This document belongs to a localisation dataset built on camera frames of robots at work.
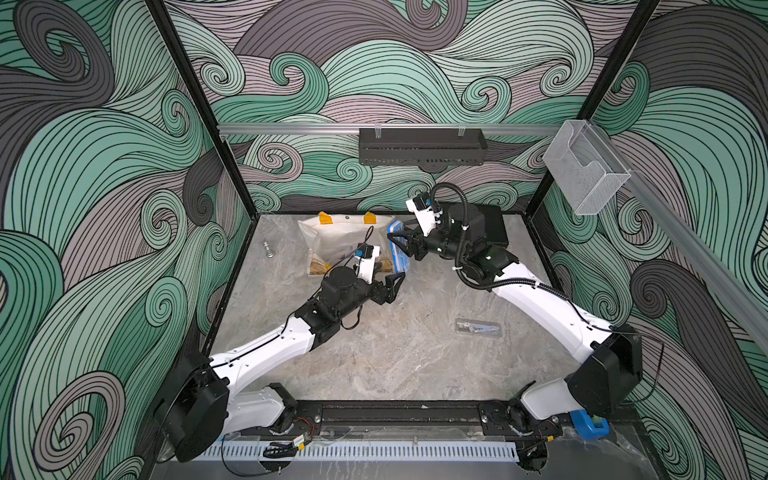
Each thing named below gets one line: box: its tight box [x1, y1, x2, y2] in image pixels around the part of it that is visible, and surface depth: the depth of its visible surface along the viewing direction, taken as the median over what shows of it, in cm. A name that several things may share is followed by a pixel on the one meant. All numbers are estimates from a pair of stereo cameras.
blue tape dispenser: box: [570, 409, 610, 440], surface depth 70 cm
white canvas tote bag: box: [298, 212, 395, 275], surface depth 94 cm
